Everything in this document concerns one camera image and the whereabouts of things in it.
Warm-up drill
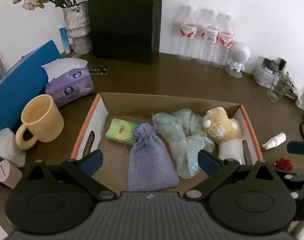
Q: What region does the purple tissue pack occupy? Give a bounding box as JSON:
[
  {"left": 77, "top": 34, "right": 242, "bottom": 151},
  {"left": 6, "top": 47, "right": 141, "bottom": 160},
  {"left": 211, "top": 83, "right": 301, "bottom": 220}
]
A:
[{"left": 41, "top": 58, "right": 95, "bottom": 107}]

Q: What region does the black paper bag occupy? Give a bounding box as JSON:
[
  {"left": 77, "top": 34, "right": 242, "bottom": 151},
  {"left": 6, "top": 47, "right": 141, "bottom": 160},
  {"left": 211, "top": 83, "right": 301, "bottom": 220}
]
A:
[{"left": 88, "top": 0, "right": 163, "bottom": 64}]

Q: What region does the small white spray bottle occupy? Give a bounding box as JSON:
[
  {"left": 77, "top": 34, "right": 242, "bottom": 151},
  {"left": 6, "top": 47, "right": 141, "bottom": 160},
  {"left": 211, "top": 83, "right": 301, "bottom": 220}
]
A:
[{"left": 261, "top": 132, "right": 287, "bottom": 150}]

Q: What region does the brown wooden desktop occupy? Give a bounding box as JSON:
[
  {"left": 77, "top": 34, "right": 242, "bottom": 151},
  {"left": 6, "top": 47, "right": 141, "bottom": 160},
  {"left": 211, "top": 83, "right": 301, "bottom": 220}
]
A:
[{"left": 0, "top": 50, "right": 304, "bottom": 230}]

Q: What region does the clear water bottle red label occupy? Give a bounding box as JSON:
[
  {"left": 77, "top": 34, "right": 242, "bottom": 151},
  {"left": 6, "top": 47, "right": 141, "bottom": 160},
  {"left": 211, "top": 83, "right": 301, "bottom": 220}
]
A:
[
  {"left": 197, "top": 8, "right": 219, "bottom": 65},
  {"left": 178, "top": 5, "right": 198, "bottom": 61},
  {"left": 212, "top": 13, "right": 235, "bottom": 69}
]

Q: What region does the white robot figurine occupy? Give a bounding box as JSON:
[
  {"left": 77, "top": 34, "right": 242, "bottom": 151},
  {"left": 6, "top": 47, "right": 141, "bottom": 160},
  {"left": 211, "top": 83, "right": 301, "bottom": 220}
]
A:
[{"left": 224, "top": 42, "right": 251, "bottom": 78}]

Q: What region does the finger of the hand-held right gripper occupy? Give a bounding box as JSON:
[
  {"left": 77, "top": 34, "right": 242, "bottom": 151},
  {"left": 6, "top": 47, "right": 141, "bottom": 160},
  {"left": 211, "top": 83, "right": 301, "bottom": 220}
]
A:
[
  {"left": 275, "top": 171, "right": 304, "bottom": 201},
  {"left": 287, "top": 141, "right": 304, "bottom": 155}
]

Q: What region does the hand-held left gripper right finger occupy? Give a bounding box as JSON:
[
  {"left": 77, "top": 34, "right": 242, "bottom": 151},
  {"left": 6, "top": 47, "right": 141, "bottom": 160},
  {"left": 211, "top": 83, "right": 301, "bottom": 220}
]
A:
[{"left": 184, "top": 149, "right": 276, "bottom": 200}]

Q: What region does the white crumpled packet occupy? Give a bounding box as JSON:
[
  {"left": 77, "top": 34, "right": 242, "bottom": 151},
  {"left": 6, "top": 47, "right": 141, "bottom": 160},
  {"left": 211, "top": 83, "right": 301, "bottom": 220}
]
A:
[{"left": 0, "top": 127, "right": 26, "bottom": 168}]

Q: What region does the clear glass cup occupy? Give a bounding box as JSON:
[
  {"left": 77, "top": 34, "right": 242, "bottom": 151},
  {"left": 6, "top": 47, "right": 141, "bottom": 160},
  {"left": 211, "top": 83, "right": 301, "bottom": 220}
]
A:
[{"left": 267, "top": 71, "right": 292, "bottom": 103}]

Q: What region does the green tissue packet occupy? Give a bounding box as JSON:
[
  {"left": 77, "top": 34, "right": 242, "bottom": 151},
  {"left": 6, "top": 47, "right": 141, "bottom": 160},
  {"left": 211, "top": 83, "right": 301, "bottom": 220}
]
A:
[{"left": 105, "top": 118, "right": 140, "bottom": 143}]

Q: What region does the black box white label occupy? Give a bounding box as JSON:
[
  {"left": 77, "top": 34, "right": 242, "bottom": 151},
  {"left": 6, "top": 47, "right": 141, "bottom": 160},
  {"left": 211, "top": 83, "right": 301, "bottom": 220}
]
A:
[{"left": 284, "top": 90, "right": 299, "bottom": 101}]

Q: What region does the pale textured vase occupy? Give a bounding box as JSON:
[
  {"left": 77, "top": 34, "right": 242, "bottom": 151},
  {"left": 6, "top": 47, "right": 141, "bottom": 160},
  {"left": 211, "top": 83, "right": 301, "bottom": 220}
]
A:
[{"left": 62, "top": 2, "right": 93, "bottom": 55}]

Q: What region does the black card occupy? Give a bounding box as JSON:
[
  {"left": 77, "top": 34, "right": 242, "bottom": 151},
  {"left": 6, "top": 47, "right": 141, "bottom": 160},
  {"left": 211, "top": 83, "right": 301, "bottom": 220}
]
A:
[{"left": 88, "top": 65, "right": 111, "bottom": 76}]

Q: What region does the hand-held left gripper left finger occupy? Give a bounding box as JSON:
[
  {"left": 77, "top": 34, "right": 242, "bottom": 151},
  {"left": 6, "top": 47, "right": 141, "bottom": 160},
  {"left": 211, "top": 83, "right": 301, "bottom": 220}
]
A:
[{"left": 27, "top": 149, "right": 116, "bottom": 201}]

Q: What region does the yellow mug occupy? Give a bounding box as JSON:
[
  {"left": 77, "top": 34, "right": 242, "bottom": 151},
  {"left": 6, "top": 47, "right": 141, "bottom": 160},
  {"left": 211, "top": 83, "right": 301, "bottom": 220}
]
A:
[{"left": 15, "top": 94, "right": 65, "bottom": 150}]

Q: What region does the small white cup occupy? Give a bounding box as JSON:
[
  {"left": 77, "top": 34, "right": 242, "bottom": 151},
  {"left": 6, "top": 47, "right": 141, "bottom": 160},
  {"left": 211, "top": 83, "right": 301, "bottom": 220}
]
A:
[{"left": 0, "top": 159, "right": 23, "bottom": 189}]

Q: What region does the blue flat box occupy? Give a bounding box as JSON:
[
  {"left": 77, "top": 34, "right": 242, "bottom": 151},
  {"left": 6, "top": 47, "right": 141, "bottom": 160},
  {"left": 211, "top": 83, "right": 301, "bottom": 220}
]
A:
[{"left": 0, "top": 39, "right": 63, "bottom": 132}]

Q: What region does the light green mesh cloth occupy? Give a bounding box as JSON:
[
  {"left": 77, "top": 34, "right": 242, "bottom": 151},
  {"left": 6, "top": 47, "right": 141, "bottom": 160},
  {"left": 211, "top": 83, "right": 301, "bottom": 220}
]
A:
[{"left": 151, "top": 108, "right": 216, "bottom": 180}]

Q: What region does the small red flower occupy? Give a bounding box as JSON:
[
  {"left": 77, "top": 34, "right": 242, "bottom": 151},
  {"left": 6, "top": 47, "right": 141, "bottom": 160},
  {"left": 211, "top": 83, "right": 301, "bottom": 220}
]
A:
[{"left": 274, "top": 156, "right": 293, "bottom": 172}]

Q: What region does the black gadget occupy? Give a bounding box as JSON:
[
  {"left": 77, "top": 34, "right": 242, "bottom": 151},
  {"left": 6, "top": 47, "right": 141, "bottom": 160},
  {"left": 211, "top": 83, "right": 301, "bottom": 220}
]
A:
[{"left": 263, "top": 58, "right": 287, "bottom": 71}]

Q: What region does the blue white tube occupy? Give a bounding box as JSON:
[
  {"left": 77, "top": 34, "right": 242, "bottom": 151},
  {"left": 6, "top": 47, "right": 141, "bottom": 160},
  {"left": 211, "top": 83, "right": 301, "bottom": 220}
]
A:
[{"left": 59, "top": 27, "right": 71, "bottom": 53}]

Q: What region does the purple drawstring pouch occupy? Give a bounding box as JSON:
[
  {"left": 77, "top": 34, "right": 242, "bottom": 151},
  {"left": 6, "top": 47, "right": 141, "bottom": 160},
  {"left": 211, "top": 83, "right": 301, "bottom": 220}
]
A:
[{"left": 127, "top": 123, "right": 180, "bottom": 192}]

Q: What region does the cream plush lamb toy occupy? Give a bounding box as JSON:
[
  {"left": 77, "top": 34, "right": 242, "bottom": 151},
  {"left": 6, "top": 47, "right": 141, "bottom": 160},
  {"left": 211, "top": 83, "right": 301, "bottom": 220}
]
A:
[{"left": 203, "top": 107, "right": 243, "bottom": 164}]

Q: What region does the orange cardboard box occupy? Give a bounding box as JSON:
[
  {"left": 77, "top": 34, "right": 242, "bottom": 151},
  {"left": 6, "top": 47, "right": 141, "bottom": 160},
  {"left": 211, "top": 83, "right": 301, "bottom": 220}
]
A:
[{"left": 72, "top": 92, "right": 263, "bottom": 193}]

